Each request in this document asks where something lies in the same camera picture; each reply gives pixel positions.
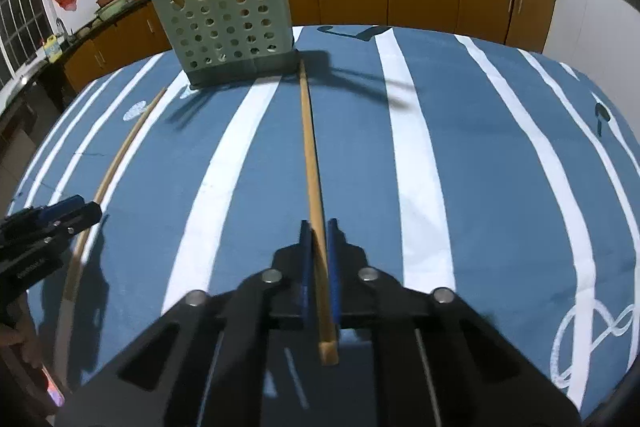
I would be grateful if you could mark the green enamel basin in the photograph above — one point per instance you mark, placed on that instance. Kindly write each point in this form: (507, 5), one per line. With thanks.
(112, 9)

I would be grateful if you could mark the short orange base cabinet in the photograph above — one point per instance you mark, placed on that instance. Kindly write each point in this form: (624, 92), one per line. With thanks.
(115, 42)

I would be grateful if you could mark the barred window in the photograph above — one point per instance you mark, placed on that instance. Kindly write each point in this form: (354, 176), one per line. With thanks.
(22, 7)

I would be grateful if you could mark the wooden chopstick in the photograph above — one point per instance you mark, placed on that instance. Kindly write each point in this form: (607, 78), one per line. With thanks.
(311, 157)
(134, 136)

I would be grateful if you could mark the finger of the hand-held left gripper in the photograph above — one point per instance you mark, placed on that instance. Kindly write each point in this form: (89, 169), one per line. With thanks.
(62, 206)
(80, 218)

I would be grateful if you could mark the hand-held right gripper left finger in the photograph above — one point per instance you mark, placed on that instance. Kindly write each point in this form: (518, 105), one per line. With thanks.
(305, 267)

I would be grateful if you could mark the blue white striped tablecloth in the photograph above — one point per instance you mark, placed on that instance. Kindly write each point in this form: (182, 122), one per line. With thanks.
(450, 157)

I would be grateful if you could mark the metal faucet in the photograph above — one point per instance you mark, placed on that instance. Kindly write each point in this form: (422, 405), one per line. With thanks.
(60, 27)

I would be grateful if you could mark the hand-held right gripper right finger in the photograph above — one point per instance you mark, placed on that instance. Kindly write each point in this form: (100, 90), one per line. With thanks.
(334, 272)

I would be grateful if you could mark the yellow bottle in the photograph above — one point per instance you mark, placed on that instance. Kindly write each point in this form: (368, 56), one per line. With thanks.
(52, 49)

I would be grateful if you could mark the person's left hand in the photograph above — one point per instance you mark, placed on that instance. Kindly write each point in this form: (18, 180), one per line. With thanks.
(20, 342)

